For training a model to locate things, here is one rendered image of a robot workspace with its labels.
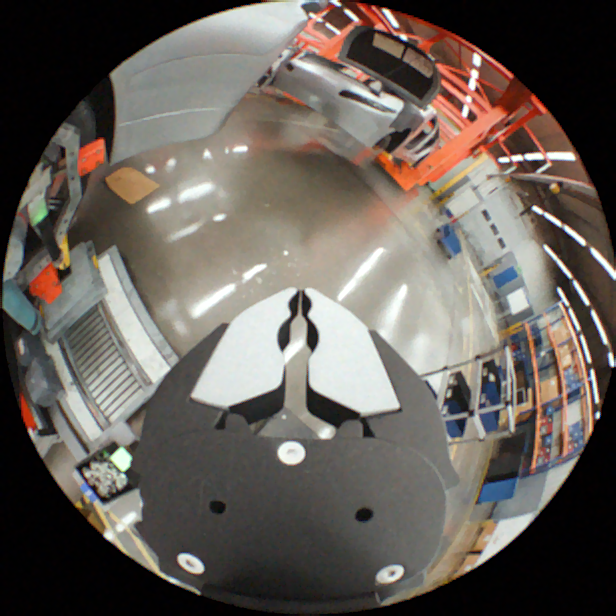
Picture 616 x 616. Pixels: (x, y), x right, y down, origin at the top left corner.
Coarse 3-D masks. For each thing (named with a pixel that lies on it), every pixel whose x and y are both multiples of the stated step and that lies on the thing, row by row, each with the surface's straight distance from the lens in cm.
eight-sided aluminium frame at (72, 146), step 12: (60, 132) 67; (72, 132) 67; (60, 144) 68; (72, 144) 68; (72, 156) 69; (72, 168) 71; (72, 180) 73; (72, 192) 75; (72, 204) 77; (60, 216) 84; (60, 228) 81; (60, 240) 84; (36, 264) 89; (24, 276) 93; (24, 288) 94
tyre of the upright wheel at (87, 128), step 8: (80, 104) 74; (88, 104) 82; (72, 112) 74; (80, 112) 74; (88, 112) 76; (72, 120) 74; (80, 120) 75; (88, 120) 75; (80, 128) 75; (88, 128) 76; (80, 136) 76; (88, 136) 77; (80, 144) 77; (88, 144) 78; (88, 176) 83; (80, 200) 87; (72, 216) 90; (24, 264) 99
